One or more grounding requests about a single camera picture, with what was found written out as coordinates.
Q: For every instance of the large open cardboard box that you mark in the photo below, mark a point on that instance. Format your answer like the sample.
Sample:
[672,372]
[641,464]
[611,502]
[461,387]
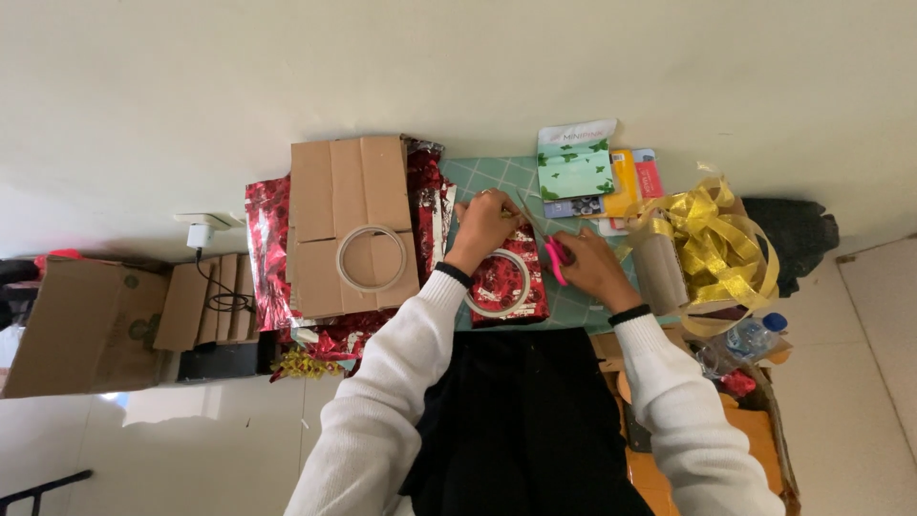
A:
[79,330]

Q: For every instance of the person's left hand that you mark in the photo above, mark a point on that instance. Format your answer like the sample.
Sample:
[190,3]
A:
[483,229]

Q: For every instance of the person's right fingers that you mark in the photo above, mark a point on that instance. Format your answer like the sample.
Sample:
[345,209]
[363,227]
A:
[567,247]

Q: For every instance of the gold ribbon bundle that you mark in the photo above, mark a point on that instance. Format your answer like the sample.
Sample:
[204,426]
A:
[706,247]

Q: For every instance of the red foil wrapping paper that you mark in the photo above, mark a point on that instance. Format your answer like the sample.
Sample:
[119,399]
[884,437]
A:
[269,244]

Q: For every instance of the green white leaf print packet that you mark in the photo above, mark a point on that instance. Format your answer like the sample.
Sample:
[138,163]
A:
[573,168]

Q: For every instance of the yellow packet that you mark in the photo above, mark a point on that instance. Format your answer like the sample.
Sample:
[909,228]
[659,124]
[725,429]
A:
[625,183]

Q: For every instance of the red cloth item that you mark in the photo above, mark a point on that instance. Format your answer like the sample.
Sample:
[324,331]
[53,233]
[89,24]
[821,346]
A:
[57,255]

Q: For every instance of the white charger plug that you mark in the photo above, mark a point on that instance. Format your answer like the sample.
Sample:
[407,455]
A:
[200,235]

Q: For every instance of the red foil gift box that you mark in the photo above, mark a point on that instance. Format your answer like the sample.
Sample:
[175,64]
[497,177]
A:
[510,283]

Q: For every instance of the small gold ribbon bow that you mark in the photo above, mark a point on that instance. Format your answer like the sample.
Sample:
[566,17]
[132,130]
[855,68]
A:
[304,364]

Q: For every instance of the folded brown cardboard pieces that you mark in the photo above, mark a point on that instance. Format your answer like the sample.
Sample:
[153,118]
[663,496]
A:
[190,304]

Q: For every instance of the clear tape roll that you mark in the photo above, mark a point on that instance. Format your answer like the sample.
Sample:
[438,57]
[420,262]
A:
[496,309]
[342,271]

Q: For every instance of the black cloth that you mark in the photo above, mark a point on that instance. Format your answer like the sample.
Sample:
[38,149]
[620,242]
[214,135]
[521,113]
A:
[795,229]

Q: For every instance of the clear plastic water bottle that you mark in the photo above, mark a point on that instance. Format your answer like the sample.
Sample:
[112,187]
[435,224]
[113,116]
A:
[749,338]

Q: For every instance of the black flat box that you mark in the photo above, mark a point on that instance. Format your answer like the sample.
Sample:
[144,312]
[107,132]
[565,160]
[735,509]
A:
[218,362]

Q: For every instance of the flattened brown cardboard sheet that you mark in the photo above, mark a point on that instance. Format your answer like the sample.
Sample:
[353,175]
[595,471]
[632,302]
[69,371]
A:
[337,186]

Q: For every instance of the brown cardboard tube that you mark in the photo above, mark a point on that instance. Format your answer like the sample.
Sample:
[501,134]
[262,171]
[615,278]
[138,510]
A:
[660,276]

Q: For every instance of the cardboard box with orange contents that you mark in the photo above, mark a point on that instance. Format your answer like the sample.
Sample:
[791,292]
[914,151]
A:
[759,437]

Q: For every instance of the blue packet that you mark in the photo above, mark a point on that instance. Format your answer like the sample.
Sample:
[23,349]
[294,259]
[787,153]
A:
[573,206]

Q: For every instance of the black chair leg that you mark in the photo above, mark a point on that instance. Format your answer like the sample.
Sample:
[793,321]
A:
[39,489]

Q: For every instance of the person's left fingers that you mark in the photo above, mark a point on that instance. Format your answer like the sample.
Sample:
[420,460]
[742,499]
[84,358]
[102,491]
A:
[494,202]

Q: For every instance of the person's right hand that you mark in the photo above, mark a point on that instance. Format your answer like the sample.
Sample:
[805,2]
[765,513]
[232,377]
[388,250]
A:
[598,272]

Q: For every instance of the white wall socket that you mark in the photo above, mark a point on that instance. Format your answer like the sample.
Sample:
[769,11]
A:
[204,218]

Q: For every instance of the person's black clothing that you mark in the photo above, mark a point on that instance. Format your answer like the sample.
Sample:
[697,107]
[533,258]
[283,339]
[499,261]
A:
[523,430]

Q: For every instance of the green cutting mat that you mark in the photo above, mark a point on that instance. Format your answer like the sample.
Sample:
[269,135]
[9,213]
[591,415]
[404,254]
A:
[494,175]

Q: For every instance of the red pink card packet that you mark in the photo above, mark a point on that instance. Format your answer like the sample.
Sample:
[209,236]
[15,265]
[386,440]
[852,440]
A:
[648,178]

